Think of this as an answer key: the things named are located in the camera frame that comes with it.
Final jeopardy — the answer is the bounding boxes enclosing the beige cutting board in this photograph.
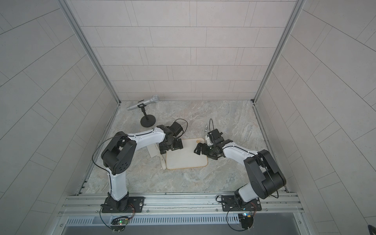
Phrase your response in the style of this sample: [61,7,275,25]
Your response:
[166,138,208,170]

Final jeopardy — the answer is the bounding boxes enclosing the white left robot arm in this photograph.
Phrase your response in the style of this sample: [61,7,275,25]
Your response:
[101,121,183,211]

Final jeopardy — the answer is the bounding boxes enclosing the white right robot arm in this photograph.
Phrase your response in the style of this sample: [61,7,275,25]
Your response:
[194,140,287,203]

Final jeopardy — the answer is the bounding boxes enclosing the right green circuit board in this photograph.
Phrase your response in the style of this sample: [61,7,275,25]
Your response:
[238,213,254,230]

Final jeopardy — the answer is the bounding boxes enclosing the green circuit board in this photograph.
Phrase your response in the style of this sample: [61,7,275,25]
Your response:
[110,216,130,232]
[238,213,254,230]

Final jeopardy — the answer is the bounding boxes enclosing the left green circuit board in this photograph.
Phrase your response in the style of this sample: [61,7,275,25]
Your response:
[110,216,130,232]

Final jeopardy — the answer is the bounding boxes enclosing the black microphone stand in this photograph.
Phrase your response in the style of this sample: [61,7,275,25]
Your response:
[140,106,156,127]

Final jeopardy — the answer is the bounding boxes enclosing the grey handheld microphone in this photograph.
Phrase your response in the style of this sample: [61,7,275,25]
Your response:
[126,95,159,111]

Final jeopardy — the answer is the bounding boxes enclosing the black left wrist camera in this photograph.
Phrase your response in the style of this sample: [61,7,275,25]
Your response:
[170,118,188,138]

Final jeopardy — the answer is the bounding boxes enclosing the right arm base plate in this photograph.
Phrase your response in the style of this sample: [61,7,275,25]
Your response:
[216,195,262,212]

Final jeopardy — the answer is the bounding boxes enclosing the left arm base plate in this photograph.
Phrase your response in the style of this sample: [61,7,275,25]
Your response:
[101,196,145,213]

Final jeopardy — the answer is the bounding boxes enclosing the aluminium mounting rail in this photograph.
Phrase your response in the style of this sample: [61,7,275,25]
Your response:
[57,191,304,216]

